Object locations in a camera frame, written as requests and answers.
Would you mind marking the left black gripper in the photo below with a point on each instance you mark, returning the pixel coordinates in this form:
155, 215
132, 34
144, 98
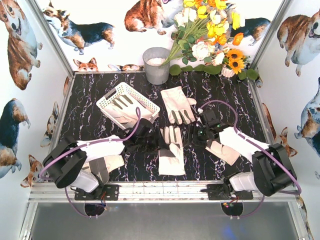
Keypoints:
155, 137

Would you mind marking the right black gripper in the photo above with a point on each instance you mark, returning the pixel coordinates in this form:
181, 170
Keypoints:
191, 136

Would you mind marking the grey-palm glove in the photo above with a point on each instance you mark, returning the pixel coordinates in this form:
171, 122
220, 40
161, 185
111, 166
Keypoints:
171, 161
123, 109
99, 168

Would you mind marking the white glove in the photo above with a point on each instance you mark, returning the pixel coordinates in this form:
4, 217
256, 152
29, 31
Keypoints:
178, 106
112, 162

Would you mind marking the white perforated storage basket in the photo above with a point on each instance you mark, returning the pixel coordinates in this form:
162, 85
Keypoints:
121, 89

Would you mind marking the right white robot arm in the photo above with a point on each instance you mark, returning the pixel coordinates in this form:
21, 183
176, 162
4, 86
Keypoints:
272, 170

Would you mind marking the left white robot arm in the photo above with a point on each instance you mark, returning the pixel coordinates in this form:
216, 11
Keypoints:
81, 164

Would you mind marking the grey metal bucket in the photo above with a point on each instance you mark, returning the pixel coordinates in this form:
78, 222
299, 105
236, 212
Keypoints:
156, 65

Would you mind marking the sunflower pot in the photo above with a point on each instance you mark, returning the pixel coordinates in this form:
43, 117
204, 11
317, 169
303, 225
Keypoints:
234, 62

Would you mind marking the artificial flower bouquet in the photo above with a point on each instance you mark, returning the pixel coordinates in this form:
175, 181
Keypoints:
203, 28

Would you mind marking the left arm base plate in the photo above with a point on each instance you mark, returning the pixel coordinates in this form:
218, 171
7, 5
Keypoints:
108, 192

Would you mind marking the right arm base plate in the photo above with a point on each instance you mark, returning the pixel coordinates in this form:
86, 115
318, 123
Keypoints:
223, 192

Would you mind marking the aluminium front rail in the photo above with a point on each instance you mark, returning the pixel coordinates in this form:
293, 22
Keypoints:
135, 192

